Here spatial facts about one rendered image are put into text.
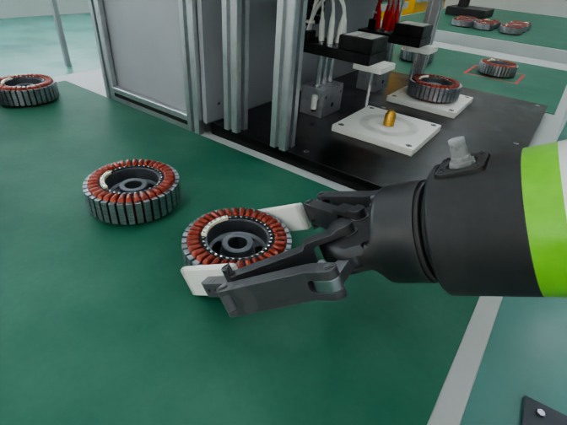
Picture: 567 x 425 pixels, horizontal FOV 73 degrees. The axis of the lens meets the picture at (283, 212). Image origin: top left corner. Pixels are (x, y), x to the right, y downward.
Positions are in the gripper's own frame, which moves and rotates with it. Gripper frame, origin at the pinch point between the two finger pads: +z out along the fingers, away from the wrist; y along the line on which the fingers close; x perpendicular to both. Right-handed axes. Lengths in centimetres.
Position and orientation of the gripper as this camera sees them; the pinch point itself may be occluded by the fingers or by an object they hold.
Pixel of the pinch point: (239, 247)
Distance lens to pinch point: 40.3
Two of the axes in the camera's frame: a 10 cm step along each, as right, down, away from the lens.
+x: 3.7, 8.8, 2.9
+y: -5.1, 4.5, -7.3
